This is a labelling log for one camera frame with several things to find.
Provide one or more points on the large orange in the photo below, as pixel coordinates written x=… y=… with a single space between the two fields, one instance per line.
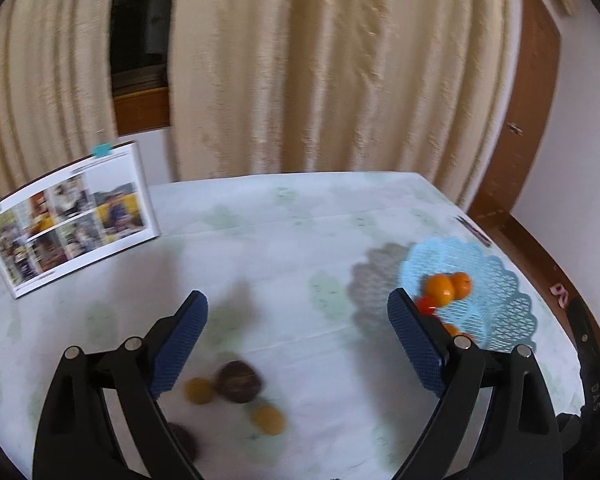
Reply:
x=463 y=282
x=440 y=287

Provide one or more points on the oval yellow-orange citrus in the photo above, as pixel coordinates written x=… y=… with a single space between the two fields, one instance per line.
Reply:
x=451 y=330

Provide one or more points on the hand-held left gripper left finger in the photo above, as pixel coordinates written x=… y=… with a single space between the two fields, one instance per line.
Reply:
x=180 y=345

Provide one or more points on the photo collage board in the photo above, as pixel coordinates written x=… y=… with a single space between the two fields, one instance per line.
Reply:
x=70 y=225

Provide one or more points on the pen on table edge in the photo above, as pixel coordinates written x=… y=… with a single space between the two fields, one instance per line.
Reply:
x=472 y=230

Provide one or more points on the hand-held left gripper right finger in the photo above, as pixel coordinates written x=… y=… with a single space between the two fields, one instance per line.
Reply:
x=415 y=340

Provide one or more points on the brown round fruit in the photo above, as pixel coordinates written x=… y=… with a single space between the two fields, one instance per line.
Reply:
x=267 y=419
x=199 y=391

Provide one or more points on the large red tomato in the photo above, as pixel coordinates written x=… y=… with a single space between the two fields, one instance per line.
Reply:
x=426 y=304

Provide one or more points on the light blue lattice basket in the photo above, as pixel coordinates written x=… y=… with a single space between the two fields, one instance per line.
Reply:
x=490 y=280

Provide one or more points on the small pink object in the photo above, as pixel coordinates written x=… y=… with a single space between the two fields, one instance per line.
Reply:
x=560 y=295

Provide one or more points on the dark passion fruit pale patch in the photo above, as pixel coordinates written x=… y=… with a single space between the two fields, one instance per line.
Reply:
x=237 y=380

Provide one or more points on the dark wrinkled passion fruit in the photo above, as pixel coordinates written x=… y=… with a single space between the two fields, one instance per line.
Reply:
x=184 y=442

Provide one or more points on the brown wooden door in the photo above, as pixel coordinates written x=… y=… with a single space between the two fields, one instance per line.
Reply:
x=525 y=135

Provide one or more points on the beige textured curtain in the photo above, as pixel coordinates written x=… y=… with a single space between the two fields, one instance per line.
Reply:
x=330 y=70
x=45 y=85

